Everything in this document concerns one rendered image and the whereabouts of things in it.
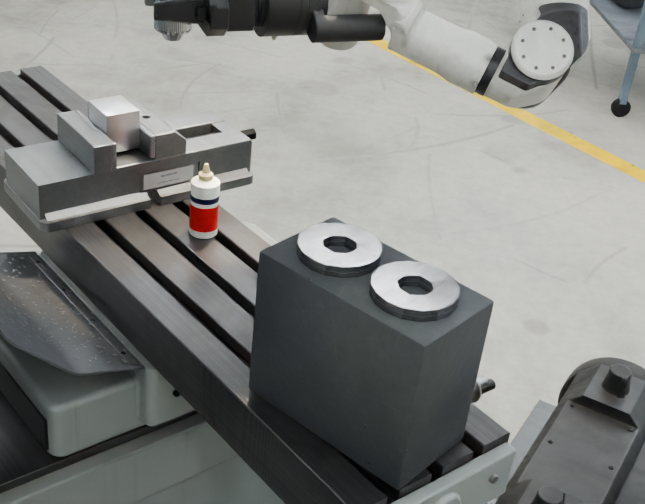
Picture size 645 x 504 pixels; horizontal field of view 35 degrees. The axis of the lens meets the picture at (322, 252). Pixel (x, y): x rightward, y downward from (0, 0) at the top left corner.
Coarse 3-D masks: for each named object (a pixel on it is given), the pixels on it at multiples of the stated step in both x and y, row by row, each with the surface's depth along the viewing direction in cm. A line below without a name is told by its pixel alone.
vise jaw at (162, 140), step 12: (144, 108) 153; (144, 120) 149; (156, 120) 149; (144, 132) 146; (156, 132) 146; (168, 132) 146; (144, 144) 147; (156, 144) 146; (168, 144) 147; (180, 144) 148; (156, 156) 147; (168, 156) 148
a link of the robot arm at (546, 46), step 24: (528, 0) 131; (552, 0) 129; (576, 0) 129; (528, 24) 126; (552, 24) 126; (576, 24) 127; (528, 48) 126; (552, 48) 126; (576, 48) 126; (528, 72) 125; (552, 72) 125
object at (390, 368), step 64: (320, 256) 104; (384, 256) 108; (256, 320) 111; (320, 320) 104; (384, 320) 98; (448, 320) 99; (256, 384) 115; (320, 384) 107; (384, 384) 101; (448, 384) 103; (384, 448) 104; (448, 448) 110
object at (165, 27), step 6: (156, 0) 124; (162, 0) 124; (156, 24) 126; (162, 24) 125; (168, 24) 125; (174, 24) 125; (180, 24) 125; (186, 24) 126; (156, 30) 126; (162, 30) 126; (168, 30) 125; (174, 30) 125; (180, 30) 126; (186, 30) 126
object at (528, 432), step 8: (536, 408) 199; (544, 408) 199; (552, 408) 200; (528, 416) 197; (536, 416) 197; (544, 416) 197; (528, 424) 195; (536, 424) 195; (544, 424) 195; (520, 432) 192; (528, 432) 193; (536, 432) 193; (512, 440) 190; (520, 440) 190; (528, 440) 191; (520, 448) 189; (528, 448) 189; (520, 456) 187; (512, 464) 185; (512, 472) 183
